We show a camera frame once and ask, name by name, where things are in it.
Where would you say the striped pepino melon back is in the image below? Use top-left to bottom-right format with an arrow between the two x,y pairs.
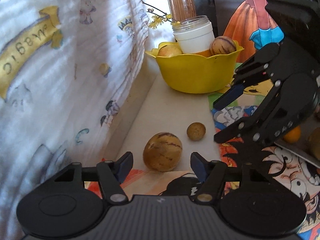
143,132 -> 183,172

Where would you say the small orange fruit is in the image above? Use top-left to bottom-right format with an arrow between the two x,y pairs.
283,126 -> 301,144

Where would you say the yellow plastic bowl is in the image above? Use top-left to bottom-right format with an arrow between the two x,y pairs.
146,40 -> 244,94

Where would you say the painted lady artwork panel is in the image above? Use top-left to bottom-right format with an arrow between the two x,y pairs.
204,0 -> 316,65

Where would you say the metal baking tray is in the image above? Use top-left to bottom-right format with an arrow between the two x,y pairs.
275,115 -> 319,168

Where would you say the white plastic jar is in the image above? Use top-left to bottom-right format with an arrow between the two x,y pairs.
172,15 -> 215,57

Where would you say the small brown round fruit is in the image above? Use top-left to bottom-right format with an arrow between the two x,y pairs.
187,122 -> 206,141

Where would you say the white cartoon print cloth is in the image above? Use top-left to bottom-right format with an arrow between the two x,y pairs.
1,0 -> 148,239

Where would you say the striped pepino in bowl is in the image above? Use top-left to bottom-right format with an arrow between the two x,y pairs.
210,36 -> 236,55

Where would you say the yellow fruit in bowl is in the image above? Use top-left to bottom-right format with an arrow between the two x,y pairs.
157,44 -> 183,57

